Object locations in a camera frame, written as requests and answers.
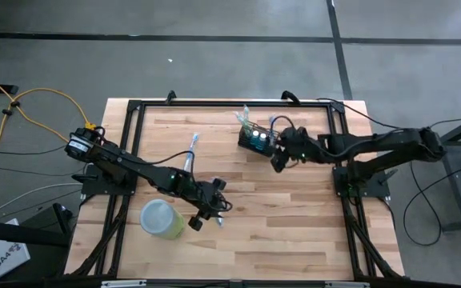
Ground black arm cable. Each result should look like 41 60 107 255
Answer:
316 97 399 131
142 150 194 166

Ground yellow extension cord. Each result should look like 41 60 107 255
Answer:
0 67 70 143
0 87 98 177

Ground black wire basket caddy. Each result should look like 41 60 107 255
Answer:
237 119 281 158

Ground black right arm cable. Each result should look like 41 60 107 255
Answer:
316 97 399 131

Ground black metal side table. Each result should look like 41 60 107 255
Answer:
414 110 461 233

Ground grey floor cable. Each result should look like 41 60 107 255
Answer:
0 182 84 221

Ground black aluminium table frame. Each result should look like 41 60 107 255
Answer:
64 98 406 281

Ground white metal bracket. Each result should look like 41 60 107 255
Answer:
324 281 370 288
101 279 147 288

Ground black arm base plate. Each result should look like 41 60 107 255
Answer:
71 163 140 197
332 166 399 199

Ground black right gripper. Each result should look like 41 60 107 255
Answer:
270 126 310 174

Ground black floor cable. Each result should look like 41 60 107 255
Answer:
0 143 70 156
0 162 84 177
403 159 461 247

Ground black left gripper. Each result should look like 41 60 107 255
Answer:
188 178 227 232

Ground green plastic cup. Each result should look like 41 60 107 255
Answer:
139 198 186 241

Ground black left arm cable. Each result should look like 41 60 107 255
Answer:
142 150 194 166

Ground black floor stand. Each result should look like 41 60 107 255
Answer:
0 202 74 249

